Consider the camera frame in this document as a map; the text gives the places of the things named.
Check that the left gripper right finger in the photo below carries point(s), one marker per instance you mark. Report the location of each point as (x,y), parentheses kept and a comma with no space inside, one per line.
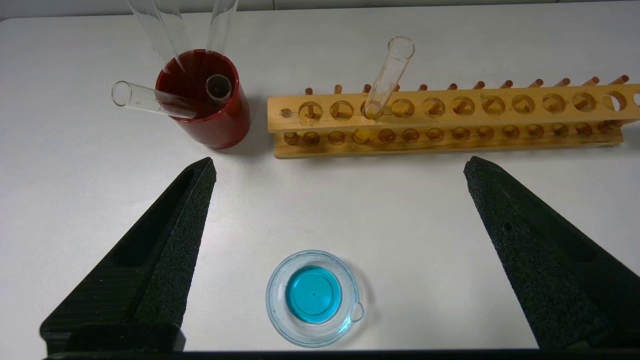
(550,265)

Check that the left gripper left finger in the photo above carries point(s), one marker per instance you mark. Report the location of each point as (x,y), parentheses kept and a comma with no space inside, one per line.
(160,260)

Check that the blue pigment test tube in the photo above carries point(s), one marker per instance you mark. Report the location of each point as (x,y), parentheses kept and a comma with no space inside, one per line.
(145,100)

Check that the wooden test tube rack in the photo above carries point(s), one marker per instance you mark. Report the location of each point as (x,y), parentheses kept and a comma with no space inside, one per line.
(450,120)

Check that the empty glass test tube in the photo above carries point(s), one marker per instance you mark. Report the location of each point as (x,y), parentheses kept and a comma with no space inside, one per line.
(222,25)
(219,89)
(176,25)
(150,25)

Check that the yellow pigment test tube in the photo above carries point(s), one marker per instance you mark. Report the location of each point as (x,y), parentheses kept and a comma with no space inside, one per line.
(390,75)

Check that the red plastic cup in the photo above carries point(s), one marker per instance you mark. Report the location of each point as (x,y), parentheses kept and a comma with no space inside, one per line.
(220,125)

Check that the clear glass beaker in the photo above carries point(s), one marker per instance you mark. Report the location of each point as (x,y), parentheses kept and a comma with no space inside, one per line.
(312,295)

